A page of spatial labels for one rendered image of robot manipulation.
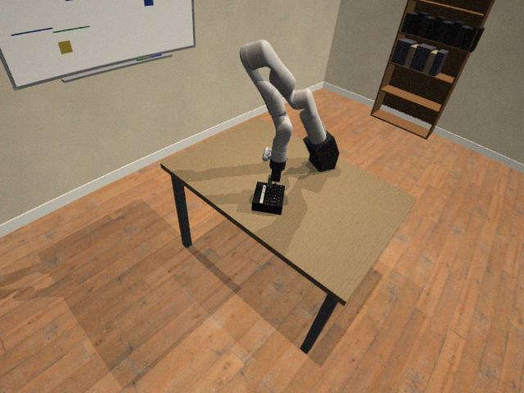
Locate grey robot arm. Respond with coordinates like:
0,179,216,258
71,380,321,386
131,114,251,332
240,40,327,153

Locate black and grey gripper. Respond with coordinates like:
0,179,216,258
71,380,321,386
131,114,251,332
262,147,287,187

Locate black lighting desk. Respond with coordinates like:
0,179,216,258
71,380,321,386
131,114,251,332
251,182,285,215

